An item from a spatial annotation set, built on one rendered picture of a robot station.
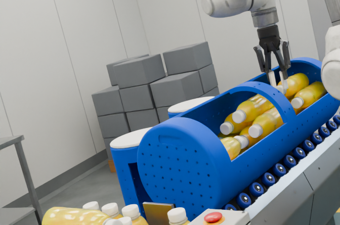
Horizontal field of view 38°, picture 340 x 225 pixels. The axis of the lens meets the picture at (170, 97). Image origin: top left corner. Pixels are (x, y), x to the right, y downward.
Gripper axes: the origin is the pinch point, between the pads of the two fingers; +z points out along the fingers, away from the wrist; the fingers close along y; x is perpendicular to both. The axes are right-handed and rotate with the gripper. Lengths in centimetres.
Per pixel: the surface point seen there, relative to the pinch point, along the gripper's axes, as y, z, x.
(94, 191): 312, 118, -150
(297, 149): -9.3, 21.6, 14.0
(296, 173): -10.8, 27.1, 21.1
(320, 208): -9.8, 45.4, 7.7
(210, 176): -11, 11, 65
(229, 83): 297, 69, -415
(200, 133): -9, 0, 63
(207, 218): -28, 9, 90
